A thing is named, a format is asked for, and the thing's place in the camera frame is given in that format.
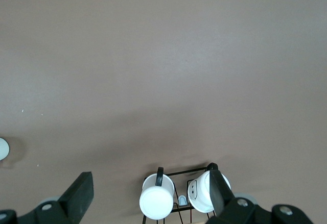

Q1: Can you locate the plain white mug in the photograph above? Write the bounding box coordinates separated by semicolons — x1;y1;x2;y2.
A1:
139;167;175;221

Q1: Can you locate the black wire mug rack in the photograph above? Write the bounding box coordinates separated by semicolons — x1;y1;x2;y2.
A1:
141;166;218;224

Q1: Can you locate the white mug with face print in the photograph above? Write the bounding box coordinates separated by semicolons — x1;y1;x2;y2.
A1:
188;162;232;213

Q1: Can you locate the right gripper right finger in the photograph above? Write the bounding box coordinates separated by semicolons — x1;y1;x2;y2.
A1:
208;169;272;224

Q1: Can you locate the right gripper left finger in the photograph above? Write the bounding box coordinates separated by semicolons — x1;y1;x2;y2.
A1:
17;171;95;224

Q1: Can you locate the beige mug with grey inside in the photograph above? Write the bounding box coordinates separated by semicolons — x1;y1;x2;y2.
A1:
0;137;10;161

